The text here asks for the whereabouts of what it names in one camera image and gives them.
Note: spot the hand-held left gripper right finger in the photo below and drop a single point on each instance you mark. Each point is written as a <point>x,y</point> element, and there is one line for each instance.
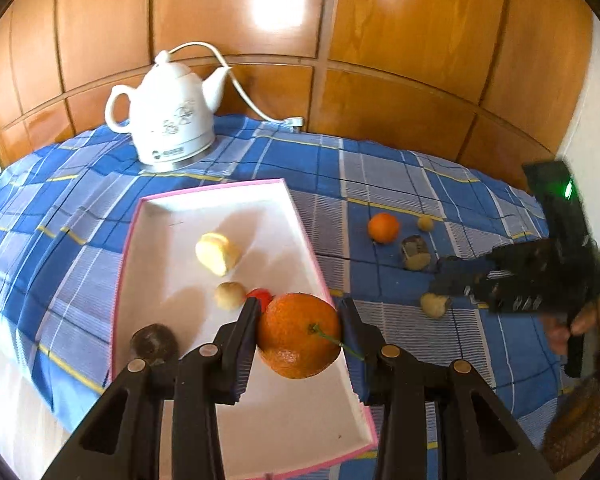
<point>350,330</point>

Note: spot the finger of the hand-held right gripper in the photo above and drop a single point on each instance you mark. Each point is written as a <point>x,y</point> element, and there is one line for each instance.
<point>472,290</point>
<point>470,266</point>

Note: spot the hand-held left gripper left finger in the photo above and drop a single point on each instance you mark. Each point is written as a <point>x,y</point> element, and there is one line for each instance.
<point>247,340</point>

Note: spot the red cherry tomato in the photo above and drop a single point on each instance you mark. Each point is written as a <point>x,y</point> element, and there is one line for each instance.
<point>262,297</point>

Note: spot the tan round fruit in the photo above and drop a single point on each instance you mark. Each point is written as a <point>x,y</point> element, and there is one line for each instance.
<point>230,296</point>

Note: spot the orange with stem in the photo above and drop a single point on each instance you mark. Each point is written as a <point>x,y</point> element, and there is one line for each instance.
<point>295,335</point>

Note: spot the cut cylinder fruit piece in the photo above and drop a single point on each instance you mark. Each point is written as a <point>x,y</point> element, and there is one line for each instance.
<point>416,255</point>

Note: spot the small pale yellow round fruit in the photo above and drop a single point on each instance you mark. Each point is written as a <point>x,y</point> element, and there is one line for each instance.
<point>425,223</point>

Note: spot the yellow apple piece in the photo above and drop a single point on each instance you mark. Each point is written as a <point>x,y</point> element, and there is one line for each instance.
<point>217,255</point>

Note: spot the stemless orange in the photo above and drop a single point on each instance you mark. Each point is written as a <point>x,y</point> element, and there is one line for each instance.
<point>384,228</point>

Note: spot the large dark brown fruit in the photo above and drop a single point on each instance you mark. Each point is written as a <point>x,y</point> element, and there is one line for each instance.
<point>152,342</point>

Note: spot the pink-rimmed white tray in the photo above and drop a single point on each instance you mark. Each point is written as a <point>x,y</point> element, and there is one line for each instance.
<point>260,210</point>

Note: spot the woven wicker basket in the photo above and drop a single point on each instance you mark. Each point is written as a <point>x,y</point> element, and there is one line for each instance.
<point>580,425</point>

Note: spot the blue plaid cloth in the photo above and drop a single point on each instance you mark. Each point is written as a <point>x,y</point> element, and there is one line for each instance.
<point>55,240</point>

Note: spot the white ceramic electric kettle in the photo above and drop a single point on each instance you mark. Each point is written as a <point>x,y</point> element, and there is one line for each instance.
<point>170,120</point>

